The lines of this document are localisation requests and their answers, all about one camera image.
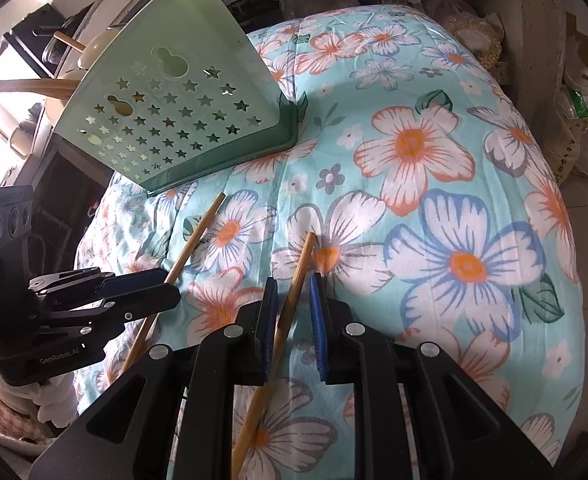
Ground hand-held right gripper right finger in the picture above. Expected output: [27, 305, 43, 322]
[310, 274, 555, 480]

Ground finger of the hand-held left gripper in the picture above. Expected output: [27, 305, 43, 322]
[28, 266, 168, 297]
[38, 284, 182, 339]

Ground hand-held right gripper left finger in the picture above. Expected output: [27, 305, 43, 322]
[29, 277, 280, 480]

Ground green star-cutout utensil holder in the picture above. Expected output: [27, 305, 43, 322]
[51, 0, 309, 196]

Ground person's fleece clothing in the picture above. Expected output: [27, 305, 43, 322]
[0, 369, 42, 443]

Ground cream mug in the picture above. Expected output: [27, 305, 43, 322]
[11, 127, 38, 157]

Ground floral turquoise blanket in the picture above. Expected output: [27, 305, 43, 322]
[74, 4, 585, 480]

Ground gas stove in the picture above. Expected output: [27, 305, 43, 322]
[3, 4, 86, 82]

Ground rice sack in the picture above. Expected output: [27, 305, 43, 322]
[548, 84, 588, 187]

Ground bag of soybeans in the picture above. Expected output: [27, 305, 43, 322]
[440, 9, 506, 69]

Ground clear plastic bag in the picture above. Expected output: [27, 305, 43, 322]
[408, 0, 476, 27]

